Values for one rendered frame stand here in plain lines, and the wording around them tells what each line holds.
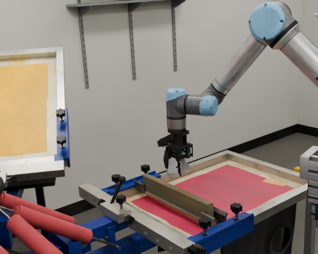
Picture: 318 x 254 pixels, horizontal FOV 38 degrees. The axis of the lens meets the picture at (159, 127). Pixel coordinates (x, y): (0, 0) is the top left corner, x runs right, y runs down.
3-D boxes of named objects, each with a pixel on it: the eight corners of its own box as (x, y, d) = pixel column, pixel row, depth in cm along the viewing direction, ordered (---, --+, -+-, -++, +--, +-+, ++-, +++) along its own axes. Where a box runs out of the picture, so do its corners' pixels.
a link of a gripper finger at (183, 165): (188, 179, 183) (184, 159, 179) (178, 175, 188) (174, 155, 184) (194, 176, 185) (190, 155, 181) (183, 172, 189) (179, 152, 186)
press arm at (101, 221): (119, 221, 176) (118, 209, 175) (128, 227, 172) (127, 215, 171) (79, 238, 166) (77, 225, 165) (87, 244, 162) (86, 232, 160)
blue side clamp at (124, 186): (155, 184, 221) (154, 170, 219) (161, 187, 217) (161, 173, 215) (101, 203, 204) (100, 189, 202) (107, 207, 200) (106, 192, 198)
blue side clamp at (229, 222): (244, 225, 179) (244, 209, 177) (254, 230, 175) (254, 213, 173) (186, 254, 162) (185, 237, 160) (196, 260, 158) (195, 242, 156)
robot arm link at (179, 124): (162, 117, 177) (178, 113, 182) (162, 128, 179) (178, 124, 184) (175, 121, 172) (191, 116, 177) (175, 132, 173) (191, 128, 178)
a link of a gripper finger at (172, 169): (173, 184, 178) (176, 161, 177) (163, 179, 183) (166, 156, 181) (179, 183, 180) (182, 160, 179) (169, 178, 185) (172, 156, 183)
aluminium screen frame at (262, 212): (226, 156, 248) (226, 149, 247) (324, 188, 204) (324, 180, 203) (102, 202, 202) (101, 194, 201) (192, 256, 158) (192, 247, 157)
